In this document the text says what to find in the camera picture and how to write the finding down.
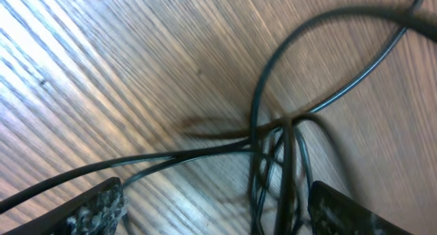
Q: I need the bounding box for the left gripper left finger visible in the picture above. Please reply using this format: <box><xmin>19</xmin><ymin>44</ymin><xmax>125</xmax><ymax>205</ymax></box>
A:
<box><xmin>5</xmin><ymin>177</ymin><xmax>128</xmax><ymax>235</ymax></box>

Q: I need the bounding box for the black USB cable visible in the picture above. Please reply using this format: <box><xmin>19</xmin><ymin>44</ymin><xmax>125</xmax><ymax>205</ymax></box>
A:
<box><xmin>0</xmin><ymin>0</ymin><xmax>437</xmax><ymax>235</ymax></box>

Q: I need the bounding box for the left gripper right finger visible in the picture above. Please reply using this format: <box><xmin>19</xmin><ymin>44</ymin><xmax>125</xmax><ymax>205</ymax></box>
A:
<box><xmin>309</xmin><ymin>180</ymin><xmax>408</xmax><ymax>235</ymax></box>

